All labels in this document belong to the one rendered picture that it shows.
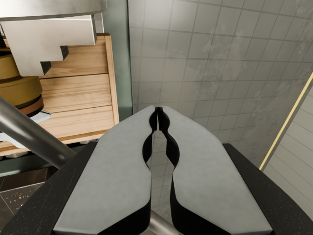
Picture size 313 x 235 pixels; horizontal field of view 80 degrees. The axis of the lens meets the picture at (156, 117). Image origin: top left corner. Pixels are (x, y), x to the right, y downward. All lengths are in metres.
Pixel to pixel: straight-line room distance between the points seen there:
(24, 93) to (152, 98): 1.40
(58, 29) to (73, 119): 0.36
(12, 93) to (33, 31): 0.09
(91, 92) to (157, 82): 1.09
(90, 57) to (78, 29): 0.25
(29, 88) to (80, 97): 0.26
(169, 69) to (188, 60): 0.18
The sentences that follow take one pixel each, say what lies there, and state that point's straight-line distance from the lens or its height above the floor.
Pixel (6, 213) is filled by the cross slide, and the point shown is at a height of 0.97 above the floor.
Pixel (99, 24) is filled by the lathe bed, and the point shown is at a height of 0.87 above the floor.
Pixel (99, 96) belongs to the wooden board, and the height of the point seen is 0.88.
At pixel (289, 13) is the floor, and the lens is 2.23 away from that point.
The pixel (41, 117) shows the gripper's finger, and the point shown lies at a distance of 0.36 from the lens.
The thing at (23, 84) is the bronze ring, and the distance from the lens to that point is 0.32.
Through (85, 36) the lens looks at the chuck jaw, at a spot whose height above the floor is 1.12.
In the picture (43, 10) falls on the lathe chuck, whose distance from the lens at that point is 0.19.
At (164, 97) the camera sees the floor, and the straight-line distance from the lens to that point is 1.70.
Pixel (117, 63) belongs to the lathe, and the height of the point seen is 0.54.
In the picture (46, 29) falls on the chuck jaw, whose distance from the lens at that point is 0.29.
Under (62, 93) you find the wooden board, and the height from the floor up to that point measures 0.88.
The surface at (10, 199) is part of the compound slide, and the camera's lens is 0.62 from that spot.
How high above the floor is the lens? 1.40
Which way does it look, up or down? 52 degrees down
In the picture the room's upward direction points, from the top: 148 degrees clockwise
